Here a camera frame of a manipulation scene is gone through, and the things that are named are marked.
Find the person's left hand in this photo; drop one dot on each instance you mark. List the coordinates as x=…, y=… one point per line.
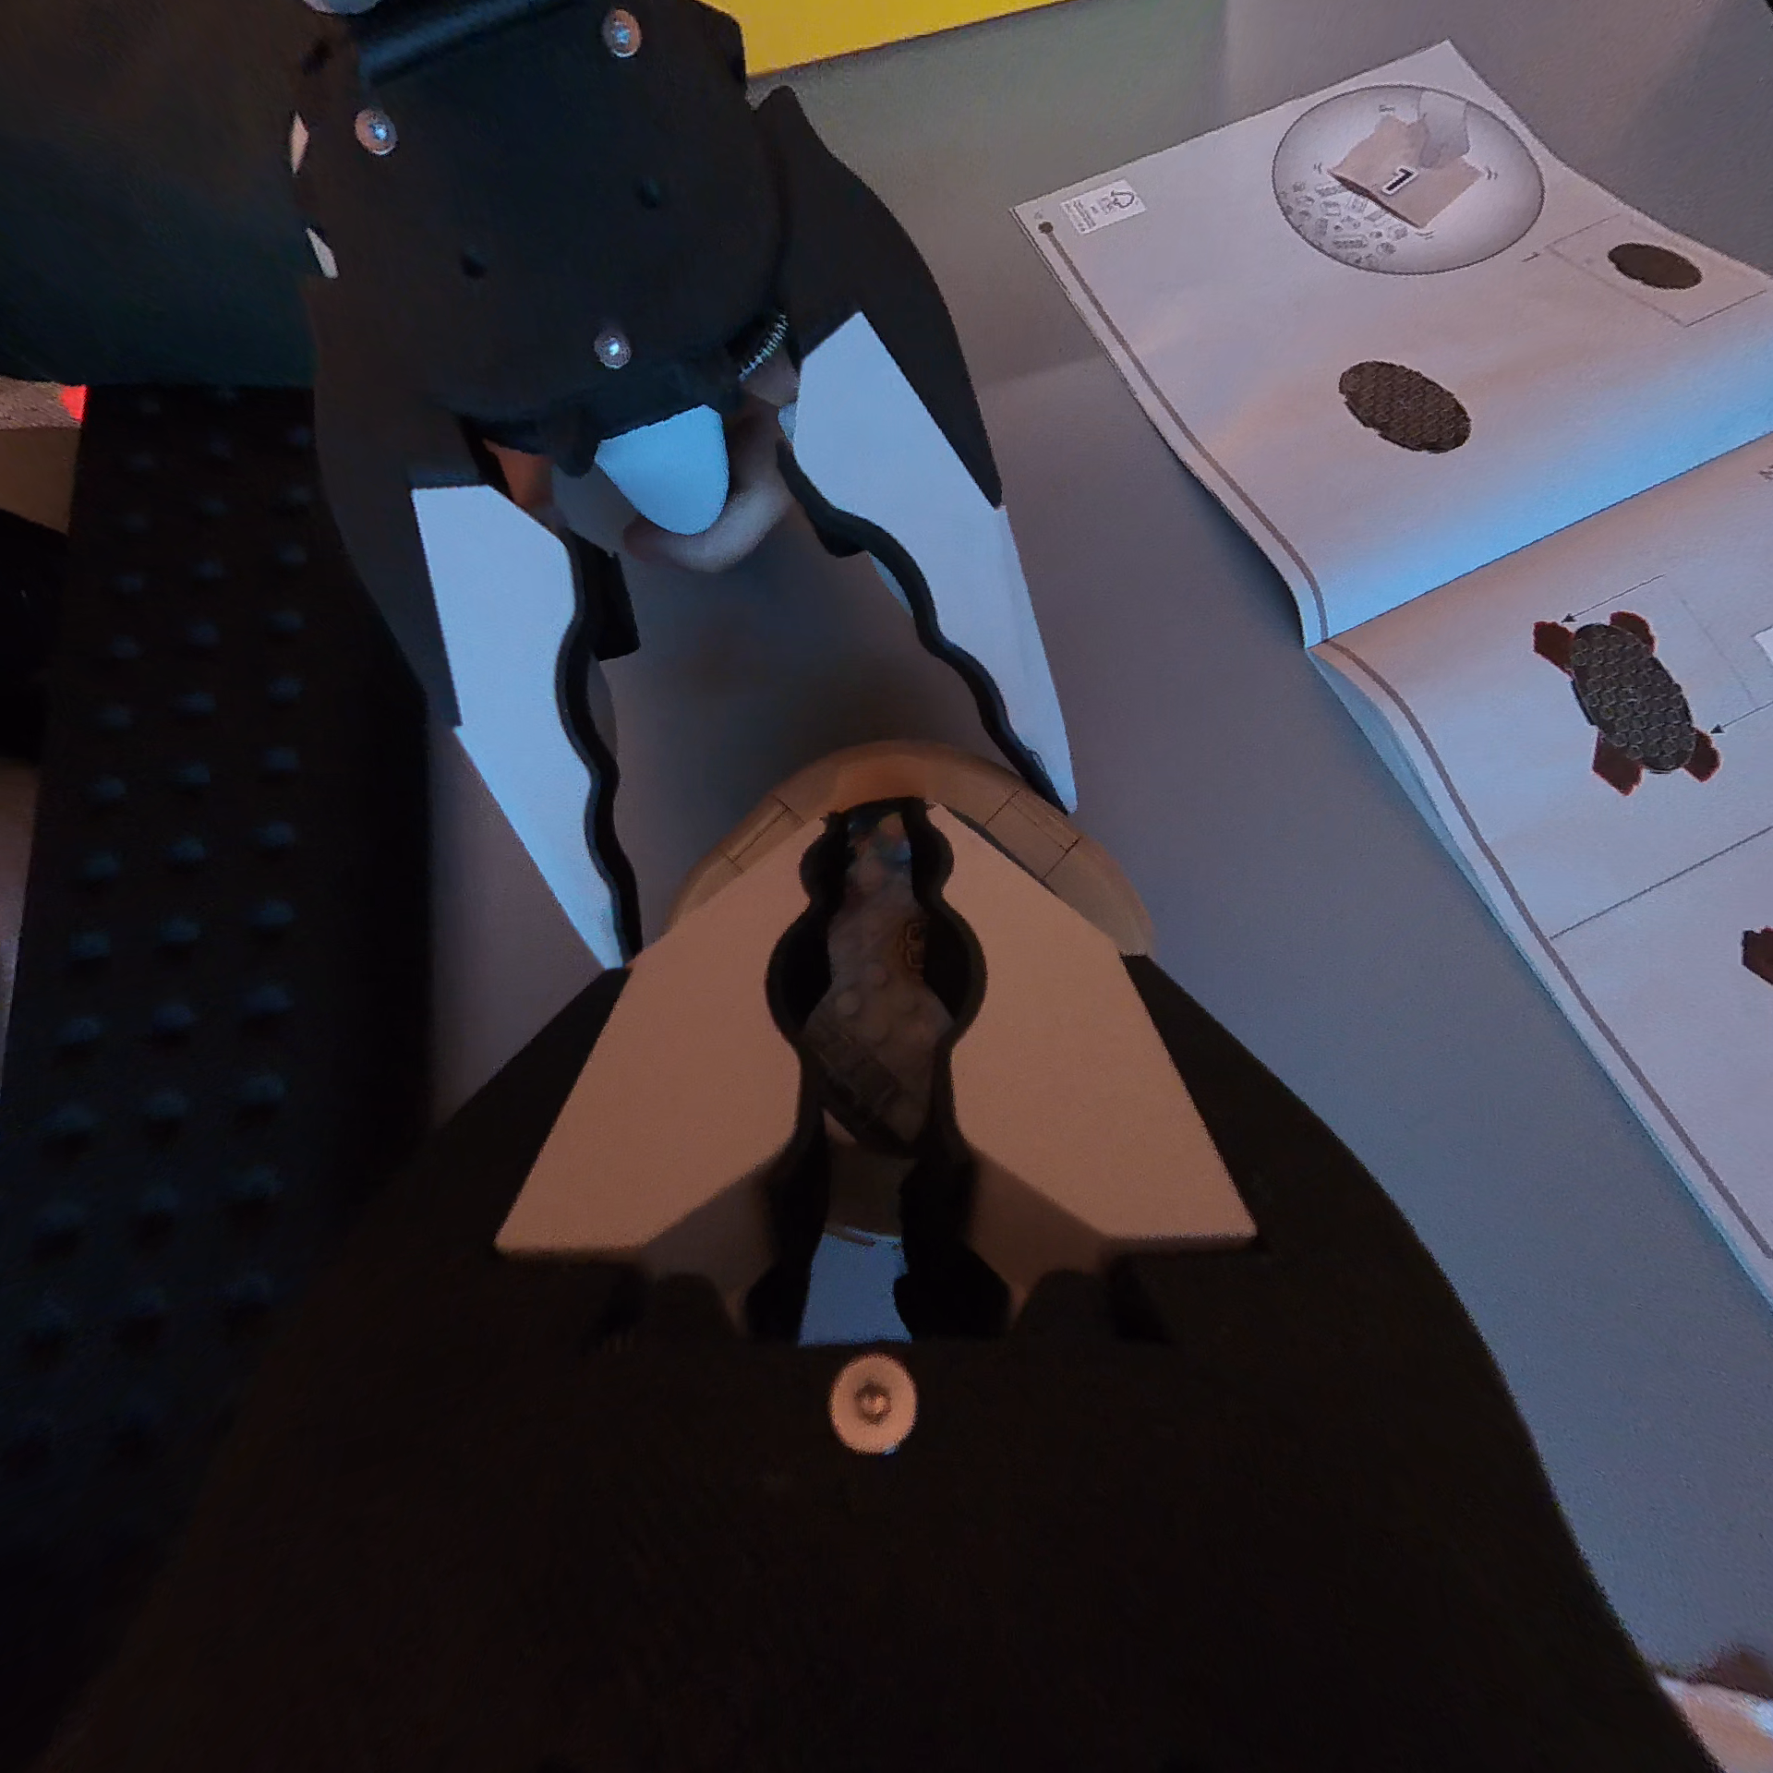
x=742, y=535

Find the round tan toy brick model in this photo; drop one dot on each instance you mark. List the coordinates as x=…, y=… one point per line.
x=1052, y=859

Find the small pale object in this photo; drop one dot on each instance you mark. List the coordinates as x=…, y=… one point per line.
x=1732, y=1725

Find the grey desk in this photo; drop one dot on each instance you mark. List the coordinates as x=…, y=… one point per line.
x=1177, y=970

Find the yellow box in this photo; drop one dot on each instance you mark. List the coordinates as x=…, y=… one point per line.
x=831, y=29

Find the black studded baseplate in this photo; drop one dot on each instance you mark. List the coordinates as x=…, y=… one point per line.
x=181, y=831

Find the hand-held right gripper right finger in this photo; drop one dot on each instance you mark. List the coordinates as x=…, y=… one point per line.
x=1094, y=1108

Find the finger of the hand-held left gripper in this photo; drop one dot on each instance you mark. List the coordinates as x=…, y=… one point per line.
x=928, y=541
x=513, y=652

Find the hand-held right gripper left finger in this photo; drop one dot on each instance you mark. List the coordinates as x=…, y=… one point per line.
x=651, y=1108

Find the open instruction booklet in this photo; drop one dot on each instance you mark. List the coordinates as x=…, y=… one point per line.
x=1248, y=347

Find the dark flat object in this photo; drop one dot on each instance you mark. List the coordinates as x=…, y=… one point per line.
x=139, y=236

